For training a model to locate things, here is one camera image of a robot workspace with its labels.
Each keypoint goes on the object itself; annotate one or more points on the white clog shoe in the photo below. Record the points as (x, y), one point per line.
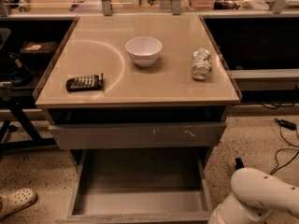
(16, 201)

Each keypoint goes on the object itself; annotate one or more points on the grey drawer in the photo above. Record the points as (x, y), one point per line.
(140, 186)
(95, 128)

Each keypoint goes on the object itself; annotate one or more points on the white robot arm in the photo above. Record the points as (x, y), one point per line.
(254, 197)

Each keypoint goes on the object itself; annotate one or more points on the grey drawer cabinet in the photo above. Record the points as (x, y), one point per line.
(96, 45)

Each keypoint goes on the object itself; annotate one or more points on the crushed silver can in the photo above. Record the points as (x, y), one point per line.
(201, 64)

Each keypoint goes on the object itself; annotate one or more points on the white bowl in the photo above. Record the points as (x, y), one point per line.
(144, 50)

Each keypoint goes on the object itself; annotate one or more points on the dark box on shelf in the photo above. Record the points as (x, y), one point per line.
(38, 50)

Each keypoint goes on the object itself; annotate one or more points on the grey top drawer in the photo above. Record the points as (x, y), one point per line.
(95, 128)

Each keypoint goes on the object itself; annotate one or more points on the black floor bar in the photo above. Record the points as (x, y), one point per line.
(239, 163)

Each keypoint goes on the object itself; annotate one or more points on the black calculator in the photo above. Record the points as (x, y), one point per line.
(85, 83)

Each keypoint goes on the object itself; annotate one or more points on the black power adapter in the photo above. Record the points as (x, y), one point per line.
(286, 124)

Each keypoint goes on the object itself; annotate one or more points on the black table leg frame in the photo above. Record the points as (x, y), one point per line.
(35, 141)

